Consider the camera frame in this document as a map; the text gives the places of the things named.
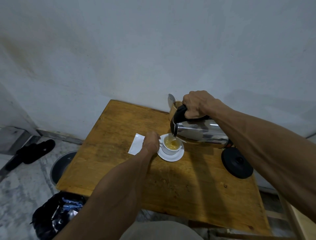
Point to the white ceramic saucer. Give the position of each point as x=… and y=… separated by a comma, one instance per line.
x=172, y=158

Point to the white paper sachet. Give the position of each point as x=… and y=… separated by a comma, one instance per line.
x=135, y=144

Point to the black slipper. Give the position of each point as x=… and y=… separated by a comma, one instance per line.
x=40, y=149

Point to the metal spoon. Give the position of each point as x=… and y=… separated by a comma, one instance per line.
x=171, y=98

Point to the stainless steel electric kettle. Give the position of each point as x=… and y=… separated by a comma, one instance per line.
x=200, y=129

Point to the person's left fingers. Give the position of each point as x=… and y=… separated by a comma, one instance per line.
x=157, y=141

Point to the beige shorts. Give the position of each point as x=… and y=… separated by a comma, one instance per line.
x=160, y=231

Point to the person's right hand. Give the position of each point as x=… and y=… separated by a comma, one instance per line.
x=198, y=102

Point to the white ceramic cup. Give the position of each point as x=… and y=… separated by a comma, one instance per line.
x=171, y=148

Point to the blue crumpled wrapper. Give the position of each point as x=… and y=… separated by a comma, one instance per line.
x=71, y=204

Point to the grey round metal basin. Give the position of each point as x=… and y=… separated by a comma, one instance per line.
x=61, y=165

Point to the black plastic trash bag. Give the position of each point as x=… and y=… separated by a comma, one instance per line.
x=49, y=217

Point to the person's right fingers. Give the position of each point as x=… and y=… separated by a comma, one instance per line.
x=193, y=112

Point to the wooden utensil holder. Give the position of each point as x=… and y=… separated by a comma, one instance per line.
x=173, y=110

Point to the black round kettle base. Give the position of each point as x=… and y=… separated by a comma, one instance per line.
x=237, y=163

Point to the person's left hand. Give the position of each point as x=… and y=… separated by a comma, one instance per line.
x=149, y=143

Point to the person's left forearm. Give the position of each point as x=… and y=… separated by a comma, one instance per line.
x=116, y=190

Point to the person's right forearm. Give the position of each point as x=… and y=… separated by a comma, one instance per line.
x=266, y=150

